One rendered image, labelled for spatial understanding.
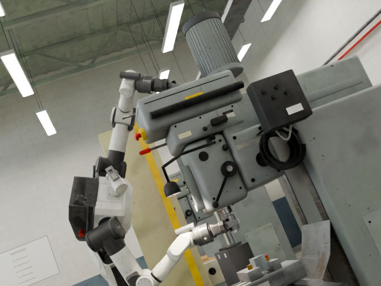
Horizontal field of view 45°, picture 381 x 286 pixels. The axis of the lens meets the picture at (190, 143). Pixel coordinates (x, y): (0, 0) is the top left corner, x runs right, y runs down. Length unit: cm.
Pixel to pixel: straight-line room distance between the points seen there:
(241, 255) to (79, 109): 962
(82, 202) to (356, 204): 123
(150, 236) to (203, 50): 195
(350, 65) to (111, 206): 134
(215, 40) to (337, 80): 62
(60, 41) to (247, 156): 909
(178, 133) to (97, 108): 968
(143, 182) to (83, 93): 812
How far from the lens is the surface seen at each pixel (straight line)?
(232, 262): 239
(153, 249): 380
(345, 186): 209
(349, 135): 216
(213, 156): 206
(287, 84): 196
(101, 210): 223
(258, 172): 208
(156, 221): 382
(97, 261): 255
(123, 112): 244
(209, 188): 203
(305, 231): 236
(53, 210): 1124
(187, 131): 205
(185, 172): 211
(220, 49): 225
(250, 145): 209
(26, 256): 1125
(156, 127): 203
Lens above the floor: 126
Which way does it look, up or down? 10 degrees up
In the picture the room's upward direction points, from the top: 23 degrees counter-clockwise
